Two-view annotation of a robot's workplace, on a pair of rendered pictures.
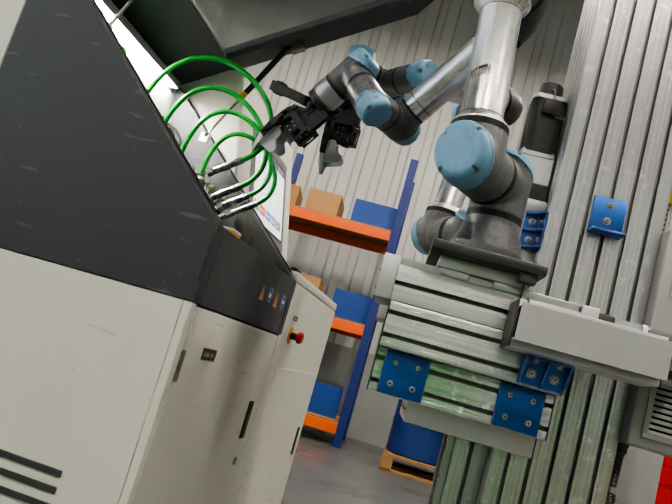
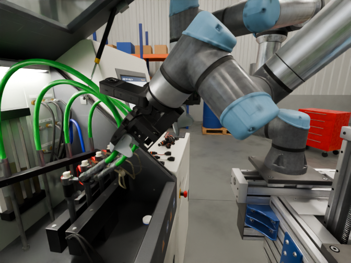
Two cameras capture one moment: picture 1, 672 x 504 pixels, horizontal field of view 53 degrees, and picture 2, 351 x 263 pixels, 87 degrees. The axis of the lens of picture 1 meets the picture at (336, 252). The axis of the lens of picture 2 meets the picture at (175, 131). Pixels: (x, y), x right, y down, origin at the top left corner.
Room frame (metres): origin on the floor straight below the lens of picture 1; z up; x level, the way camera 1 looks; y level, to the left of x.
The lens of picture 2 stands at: (1.19, 0.13, 1.37)
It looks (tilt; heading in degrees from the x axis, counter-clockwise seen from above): 15 degrees down; 357
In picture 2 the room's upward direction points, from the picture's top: straight up
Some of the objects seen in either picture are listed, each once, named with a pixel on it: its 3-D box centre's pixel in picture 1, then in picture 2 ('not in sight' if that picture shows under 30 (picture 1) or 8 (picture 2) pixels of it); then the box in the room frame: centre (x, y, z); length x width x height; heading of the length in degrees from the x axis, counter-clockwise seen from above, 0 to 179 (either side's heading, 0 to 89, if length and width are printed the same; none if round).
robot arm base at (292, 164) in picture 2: not in sight; (286, 155); (1.86, -0.36, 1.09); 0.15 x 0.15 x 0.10
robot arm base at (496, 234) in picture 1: (488, 238); not in sight; (1.37, -0.30, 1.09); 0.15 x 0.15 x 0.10
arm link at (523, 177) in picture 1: (500, 185); not in sight; (1.37, -0.29, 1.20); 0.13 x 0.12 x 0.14; 140
